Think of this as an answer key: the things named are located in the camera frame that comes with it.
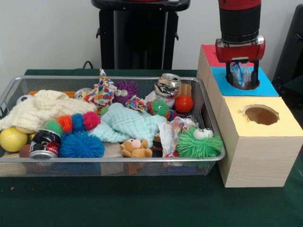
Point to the mint knitted cloth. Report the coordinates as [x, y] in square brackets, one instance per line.
[125, 123]

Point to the dark green table cloth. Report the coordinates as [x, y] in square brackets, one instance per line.
[142, 203]

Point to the wooden box with three holes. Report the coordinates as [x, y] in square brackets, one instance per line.
[260, 160]

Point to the purple spiky toy with eyes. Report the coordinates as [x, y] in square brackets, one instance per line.
[125, 91]

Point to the cream knitted cloth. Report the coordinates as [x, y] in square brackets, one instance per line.
[47, 106]

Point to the black chair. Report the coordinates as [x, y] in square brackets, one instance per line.
[293, 47]

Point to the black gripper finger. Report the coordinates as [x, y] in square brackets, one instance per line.
[254, 72]
[229, 72]

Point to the green spiky toy with eyes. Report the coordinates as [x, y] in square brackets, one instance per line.
[200, 145]

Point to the brown teddy bear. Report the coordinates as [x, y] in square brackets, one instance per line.
[135, 150]

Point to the blue spiky ball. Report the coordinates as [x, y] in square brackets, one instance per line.
[80, 145]

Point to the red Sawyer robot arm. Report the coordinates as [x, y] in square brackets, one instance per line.
[239, 19]

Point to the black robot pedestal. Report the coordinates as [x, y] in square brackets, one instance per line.
[132, 42]

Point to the crushed silver can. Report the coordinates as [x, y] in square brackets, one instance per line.
[168, 86]

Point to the crushed bottle with blue label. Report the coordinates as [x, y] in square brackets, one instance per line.
[240, 74]

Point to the silver mesh bin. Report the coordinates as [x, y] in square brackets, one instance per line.
[118, 159]

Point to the crushed red black can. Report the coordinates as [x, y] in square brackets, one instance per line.
[45, 144]

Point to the multicolour spiky caterpillar toy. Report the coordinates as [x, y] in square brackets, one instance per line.
[78, 120]

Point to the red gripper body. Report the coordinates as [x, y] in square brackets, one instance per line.
[239, 53]

